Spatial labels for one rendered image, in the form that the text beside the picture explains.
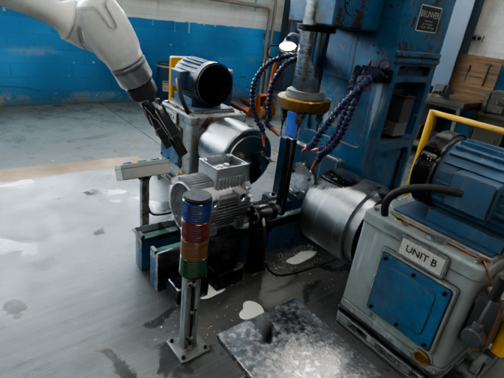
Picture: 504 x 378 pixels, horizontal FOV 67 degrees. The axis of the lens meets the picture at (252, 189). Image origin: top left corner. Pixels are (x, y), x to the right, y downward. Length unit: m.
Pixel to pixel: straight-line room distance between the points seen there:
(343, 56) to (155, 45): 5.77
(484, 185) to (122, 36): 0.83
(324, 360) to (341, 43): 1.04
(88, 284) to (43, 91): 5.53
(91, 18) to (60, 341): 0.75
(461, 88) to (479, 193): 5.46
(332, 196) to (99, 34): 0.71
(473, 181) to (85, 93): 6.28
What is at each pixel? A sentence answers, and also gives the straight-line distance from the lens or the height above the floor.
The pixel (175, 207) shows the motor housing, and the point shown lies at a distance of 1.23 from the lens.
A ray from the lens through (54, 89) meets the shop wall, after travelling 6.63.
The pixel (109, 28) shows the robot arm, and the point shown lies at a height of 1.50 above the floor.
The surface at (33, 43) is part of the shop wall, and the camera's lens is 6.49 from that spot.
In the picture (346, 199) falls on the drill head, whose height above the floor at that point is 1.13.
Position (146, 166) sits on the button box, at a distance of 1.32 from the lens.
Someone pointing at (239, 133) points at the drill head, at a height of 1.15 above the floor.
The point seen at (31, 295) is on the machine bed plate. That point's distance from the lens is 1.23.
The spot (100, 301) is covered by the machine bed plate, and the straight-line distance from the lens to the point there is 1.17.
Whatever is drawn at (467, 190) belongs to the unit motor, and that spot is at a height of 1.29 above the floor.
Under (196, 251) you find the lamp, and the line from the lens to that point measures 0.81.
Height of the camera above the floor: 1.56
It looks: 24 degrees down
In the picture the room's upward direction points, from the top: 7 degrees clockwise
